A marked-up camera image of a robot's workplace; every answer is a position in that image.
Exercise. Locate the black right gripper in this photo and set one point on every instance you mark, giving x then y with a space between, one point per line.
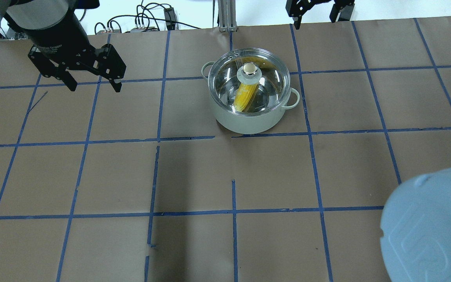
303 8

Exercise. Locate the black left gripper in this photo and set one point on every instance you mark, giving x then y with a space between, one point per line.
56 40

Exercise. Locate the glass pot lid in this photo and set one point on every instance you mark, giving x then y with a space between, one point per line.
273 92

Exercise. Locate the yellow corn cob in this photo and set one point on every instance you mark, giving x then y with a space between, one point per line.
249 76

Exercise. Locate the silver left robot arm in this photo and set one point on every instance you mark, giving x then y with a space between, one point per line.
35 14

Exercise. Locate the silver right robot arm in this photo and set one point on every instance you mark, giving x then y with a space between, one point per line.
371 197

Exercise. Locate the pale green steel pot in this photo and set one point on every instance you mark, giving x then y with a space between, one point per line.
248 125

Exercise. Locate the black power adapter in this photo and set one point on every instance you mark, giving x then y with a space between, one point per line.
170 18

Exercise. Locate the aluminium frame post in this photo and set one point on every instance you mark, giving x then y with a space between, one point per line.
227 16

